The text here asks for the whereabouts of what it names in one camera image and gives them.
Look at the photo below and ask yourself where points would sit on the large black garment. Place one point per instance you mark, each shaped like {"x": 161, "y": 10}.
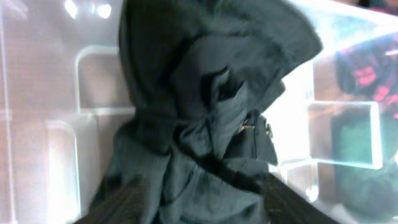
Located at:
{"x": 200, "y": 74}

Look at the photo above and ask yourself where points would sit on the clear plastic storage bin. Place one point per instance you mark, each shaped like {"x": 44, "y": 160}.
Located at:
{"x": 63, "y": 97}

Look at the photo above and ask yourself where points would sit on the dark green folded cloth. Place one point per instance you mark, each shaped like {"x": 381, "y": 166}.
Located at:
{"x": 371, "y": 194}

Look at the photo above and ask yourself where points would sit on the red plaid flannel shirt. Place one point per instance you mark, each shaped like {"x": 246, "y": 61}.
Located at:
{"x": 369, "y": 69}

